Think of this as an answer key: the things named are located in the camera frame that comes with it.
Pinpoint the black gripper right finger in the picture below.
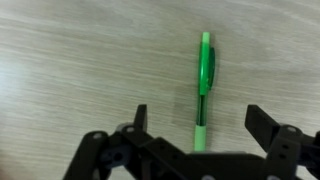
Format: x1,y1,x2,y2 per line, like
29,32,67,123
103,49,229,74
244,104,320,180

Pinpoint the green pen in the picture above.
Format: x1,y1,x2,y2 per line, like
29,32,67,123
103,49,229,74
193,31,216,153

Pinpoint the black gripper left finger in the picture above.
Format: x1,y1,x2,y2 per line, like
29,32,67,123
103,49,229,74
62,103,193,180

